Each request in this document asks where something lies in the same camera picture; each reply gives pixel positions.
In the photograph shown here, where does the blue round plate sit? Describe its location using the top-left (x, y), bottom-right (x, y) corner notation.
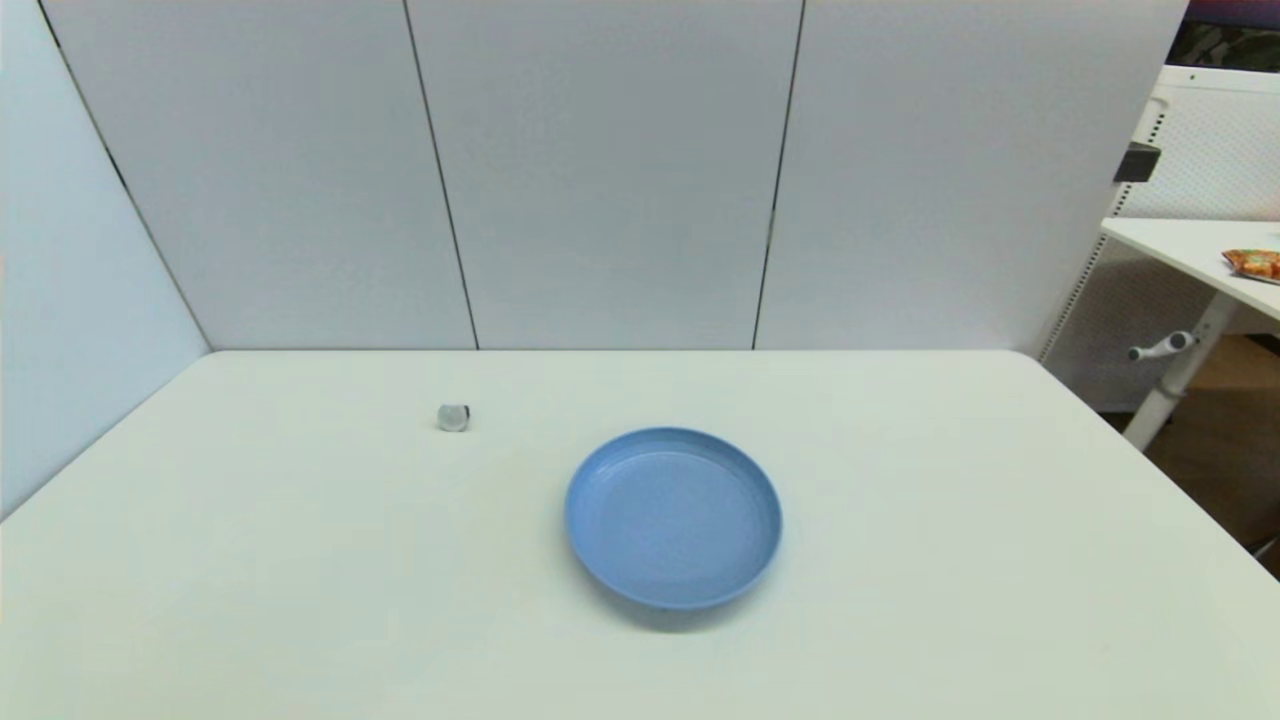
top-left (564, 427), bottom-right (784, 611)

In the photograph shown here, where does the black clamp block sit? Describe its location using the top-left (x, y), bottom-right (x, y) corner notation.
top-left (1114, 142), bottom-right (1162, 184)

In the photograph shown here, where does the white side table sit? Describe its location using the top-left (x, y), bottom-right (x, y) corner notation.
top-left (1100, 216), bottom-right (1280, 453)

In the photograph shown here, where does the white perforated panel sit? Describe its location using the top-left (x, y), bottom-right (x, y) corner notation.
top-left (1040, 65), bottom-right (1280, 413)

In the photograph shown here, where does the orange snack bag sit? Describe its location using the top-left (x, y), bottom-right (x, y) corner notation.
top-left (1221, 248), bottom-right (1280, 286)

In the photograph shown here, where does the white crank handle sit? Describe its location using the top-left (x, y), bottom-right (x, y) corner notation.
top-left (1128, 331), bottom-right (1198, 363)

